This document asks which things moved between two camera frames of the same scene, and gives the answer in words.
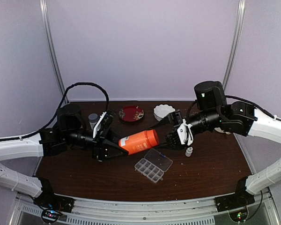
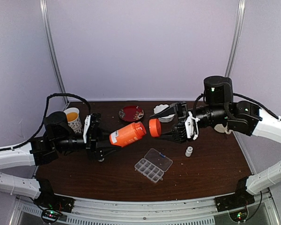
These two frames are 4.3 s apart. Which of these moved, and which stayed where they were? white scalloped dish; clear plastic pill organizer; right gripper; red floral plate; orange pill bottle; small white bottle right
Moved: right gripper; orange pill bottle
Stayed: white scalloped dish; red floral plate; clear plastic pill organizer; small white bottle right
